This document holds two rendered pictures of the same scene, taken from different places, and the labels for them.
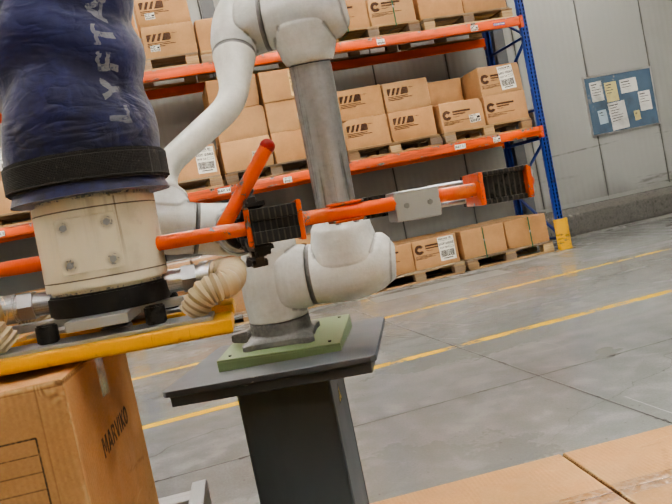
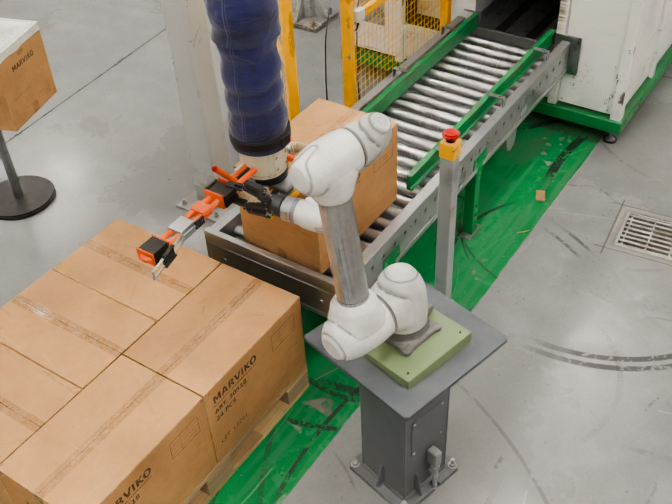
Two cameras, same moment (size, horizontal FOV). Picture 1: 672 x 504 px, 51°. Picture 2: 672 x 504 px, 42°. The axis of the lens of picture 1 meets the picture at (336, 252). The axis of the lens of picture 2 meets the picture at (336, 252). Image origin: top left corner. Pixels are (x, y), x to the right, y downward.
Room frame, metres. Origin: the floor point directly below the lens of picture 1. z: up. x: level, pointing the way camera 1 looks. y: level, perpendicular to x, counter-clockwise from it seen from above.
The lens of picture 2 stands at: (3.05, -1.48, 2.93)
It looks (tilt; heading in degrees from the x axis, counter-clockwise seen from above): 41 degrees down; 133
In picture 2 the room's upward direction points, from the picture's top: 3 degrees counter-clockwise
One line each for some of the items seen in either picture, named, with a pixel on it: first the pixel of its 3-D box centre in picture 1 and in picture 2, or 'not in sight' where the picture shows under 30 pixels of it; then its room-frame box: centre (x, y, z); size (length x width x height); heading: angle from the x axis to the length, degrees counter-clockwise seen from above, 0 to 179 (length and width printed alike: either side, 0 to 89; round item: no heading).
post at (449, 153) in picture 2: not in sight; (445, 237); (1.45, 0.94, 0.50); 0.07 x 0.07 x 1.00; 7
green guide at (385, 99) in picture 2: not in sight; (402, 77); (0.56, 1.79, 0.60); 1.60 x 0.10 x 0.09; 97
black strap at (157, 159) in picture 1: (88, 174); (260, 131); (1.03, 0.33, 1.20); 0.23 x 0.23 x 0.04
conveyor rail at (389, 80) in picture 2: not in sight; (357, 121); (0.55, 1.43, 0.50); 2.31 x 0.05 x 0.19; 97
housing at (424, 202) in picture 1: (413, 204); (182, 228); (1.08, -0.13, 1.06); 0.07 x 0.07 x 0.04; 7
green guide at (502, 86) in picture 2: not in sight; (494, 103); (1.09, 1.86, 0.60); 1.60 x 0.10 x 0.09; 97
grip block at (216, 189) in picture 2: (273, 223); (221, 193); (1.06, 0.08, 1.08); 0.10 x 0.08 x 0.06; 7
